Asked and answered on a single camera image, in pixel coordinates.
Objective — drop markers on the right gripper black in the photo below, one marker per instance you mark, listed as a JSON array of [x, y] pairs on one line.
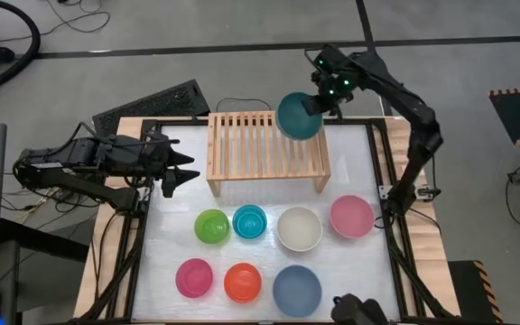
[[334, 88]]

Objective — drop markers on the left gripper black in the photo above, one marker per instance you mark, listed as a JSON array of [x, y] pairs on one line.
[[133, 158]]

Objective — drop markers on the large teal bowl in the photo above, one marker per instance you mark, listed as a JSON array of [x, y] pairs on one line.
[[294, 122]]

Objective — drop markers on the small green bowl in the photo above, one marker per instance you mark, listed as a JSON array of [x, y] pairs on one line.
[[212, 226]]

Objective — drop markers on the small cyan bowl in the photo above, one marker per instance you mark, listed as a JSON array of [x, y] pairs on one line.
[[249, 222]]

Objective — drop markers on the small magenta bowl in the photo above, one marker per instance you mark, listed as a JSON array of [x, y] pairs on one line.
[[194, 278]]

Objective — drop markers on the large pink bowl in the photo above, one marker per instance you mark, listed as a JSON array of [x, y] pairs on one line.
[[352, 216]]

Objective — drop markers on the large cream bowl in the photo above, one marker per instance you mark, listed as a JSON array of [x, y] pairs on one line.
[[299, 229]]

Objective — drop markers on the small orange bowl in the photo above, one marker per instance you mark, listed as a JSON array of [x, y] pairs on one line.
[[243, 283]]

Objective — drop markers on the large blue-grey bowl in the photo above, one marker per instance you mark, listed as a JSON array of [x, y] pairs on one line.
[[297, 291]]

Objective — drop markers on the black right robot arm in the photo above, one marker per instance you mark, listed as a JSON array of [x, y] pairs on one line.
[[415, 117]]

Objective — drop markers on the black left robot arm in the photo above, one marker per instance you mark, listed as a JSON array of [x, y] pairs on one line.
[[84, 189]]

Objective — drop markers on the wooden slatted shelf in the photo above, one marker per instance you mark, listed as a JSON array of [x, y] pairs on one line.
[[246, 149]]

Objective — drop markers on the black perforated panel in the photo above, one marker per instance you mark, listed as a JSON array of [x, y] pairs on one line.
[[160, 104]]

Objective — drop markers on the black lumpy object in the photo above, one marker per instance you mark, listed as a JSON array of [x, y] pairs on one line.
[[355, 311]]

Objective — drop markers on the black aluminium table frame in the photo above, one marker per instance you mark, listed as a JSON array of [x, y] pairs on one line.
[[183, 122]]

